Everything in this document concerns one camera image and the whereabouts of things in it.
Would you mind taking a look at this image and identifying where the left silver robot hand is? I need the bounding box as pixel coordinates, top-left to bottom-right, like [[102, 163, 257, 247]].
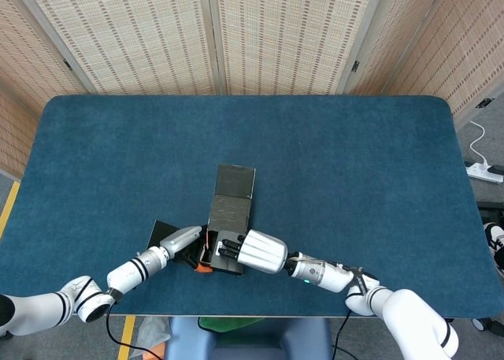
[[159, 225, 216, 275]]

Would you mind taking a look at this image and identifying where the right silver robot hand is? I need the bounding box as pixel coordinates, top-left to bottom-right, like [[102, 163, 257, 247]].
[[215, 229, 289, 275]]

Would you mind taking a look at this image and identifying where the black foldable cardboard box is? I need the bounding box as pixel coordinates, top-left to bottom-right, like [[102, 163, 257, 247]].
[[146, 162, 257, 276]]

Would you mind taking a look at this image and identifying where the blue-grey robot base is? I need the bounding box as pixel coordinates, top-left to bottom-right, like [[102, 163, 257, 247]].
[[163, 316, 334, 360]]

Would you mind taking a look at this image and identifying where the green cloth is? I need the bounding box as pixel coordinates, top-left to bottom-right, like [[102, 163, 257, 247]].
[[198, 316, 265, 333]]

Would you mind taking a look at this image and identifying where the grey plastic bag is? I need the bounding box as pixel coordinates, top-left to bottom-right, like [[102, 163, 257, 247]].
[[129, 316, 172, 359]]

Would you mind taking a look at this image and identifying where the blue felt table cover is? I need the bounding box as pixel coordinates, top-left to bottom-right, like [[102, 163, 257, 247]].
[[0, 95, 504, 317]]

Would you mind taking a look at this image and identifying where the orange packet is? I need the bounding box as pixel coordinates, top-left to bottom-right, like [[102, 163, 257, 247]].
[[141, 342, 167, 360]]

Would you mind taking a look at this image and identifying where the woven bamboo screen panel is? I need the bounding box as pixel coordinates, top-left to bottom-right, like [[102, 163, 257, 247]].
[[0, 0, 90, 119], [9, 0, 218, 96], [207, 0, 389, 96], [0, 86, 40, 180], [346, 0, 450, 96], [384, 0, 504, 131]]

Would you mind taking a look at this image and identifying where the white power strip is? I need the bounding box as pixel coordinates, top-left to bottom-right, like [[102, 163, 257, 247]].
[[465, 161, 504, 184]]

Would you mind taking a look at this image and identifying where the black and white sneaker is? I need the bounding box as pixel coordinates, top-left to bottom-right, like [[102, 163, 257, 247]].
[[483, 221, 504, 278]]

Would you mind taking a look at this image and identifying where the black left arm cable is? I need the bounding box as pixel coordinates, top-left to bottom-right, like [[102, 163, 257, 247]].
[[103, 296, 162, 360]]

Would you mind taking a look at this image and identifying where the white power cable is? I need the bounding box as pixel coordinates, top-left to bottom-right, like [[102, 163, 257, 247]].
[[468, 120, 490, 168]]

